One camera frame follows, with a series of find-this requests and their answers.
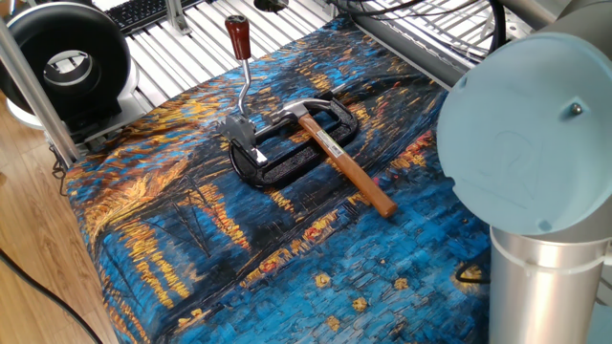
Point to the black round fan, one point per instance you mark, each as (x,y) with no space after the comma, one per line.
(28,38)

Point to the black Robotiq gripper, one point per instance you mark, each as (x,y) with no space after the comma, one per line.
(271,5)

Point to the starry night print cloth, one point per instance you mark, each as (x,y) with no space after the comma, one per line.
(287,267)

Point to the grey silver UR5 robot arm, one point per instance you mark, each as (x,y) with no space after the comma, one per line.
(526,134)

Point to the grey metal bracket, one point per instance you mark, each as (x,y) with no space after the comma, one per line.
(177,19)

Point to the black keyboard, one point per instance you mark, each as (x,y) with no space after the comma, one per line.
(138,12)

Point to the black iron C-clamp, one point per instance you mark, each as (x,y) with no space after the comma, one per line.
(291,167)

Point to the aluminium frame post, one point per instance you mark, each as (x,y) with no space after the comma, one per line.
(33,86)

